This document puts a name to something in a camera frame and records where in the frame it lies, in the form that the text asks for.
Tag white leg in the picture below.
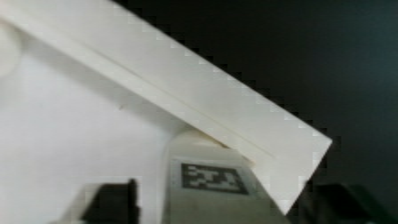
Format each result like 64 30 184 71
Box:
161 130 289 224

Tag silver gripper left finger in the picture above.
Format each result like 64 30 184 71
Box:
80 180 140 224

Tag white square tabletop part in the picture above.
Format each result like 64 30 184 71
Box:
0 0 330 224

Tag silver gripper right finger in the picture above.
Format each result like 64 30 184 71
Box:
303 184 398 224

